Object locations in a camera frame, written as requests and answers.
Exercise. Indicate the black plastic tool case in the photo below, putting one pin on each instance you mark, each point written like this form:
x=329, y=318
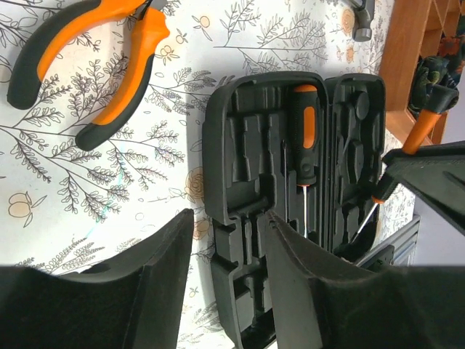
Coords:
x=248, y=117

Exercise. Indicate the black orange rolled cloth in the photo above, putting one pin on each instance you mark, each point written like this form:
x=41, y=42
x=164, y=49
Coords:
x=452, y=49

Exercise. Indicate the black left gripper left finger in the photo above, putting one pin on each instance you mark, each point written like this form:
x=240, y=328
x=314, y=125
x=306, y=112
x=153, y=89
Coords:
x=132, y=300

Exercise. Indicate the large orange black screwdriver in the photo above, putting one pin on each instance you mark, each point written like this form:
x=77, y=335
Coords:
x=303, y=126

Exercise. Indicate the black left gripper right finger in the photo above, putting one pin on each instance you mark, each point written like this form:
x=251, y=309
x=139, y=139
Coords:
x=322, y=301

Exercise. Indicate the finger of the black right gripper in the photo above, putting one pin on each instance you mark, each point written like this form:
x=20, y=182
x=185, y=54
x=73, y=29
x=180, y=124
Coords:
x=435, y=174

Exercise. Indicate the dark floral rolled cloth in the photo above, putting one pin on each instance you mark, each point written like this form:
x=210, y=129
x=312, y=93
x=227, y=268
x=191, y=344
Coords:
x=430, y=71

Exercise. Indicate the aluminium front rail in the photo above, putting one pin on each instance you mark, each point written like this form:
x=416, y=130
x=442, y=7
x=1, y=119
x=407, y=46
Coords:
x=397, y=250

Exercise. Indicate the orange handled tool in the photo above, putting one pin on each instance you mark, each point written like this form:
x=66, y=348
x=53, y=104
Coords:
x=272, y=194

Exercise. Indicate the steel claw hammer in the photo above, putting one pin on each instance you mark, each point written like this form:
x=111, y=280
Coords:
x=364, y=15

